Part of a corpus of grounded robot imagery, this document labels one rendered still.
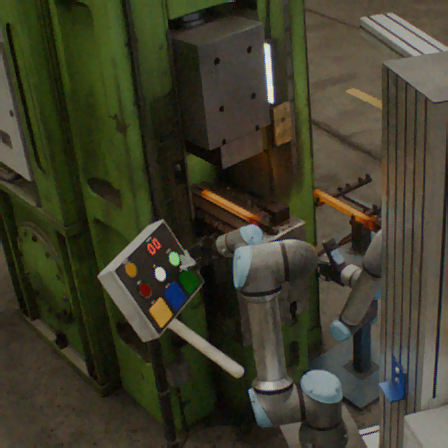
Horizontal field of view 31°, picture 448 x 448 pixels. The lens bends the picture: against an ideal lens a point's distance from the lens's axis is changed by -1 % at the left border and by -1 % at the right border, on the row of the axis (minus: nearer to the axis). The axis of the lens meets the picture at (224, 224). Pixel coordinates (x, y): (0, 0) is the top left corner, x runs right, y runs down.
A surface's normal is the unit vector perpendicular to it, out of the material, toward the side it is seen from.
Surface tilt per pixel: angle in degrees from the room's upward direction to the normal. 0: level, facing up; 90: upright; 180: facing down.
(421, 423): 0
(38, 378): 0
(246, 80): 90
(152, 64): 90
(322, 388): 7
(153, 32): 90
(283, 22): 90
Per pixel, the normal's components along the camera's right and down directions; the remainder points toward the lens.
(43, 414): -0.09, -0.85
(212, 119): 0.63, 0.35
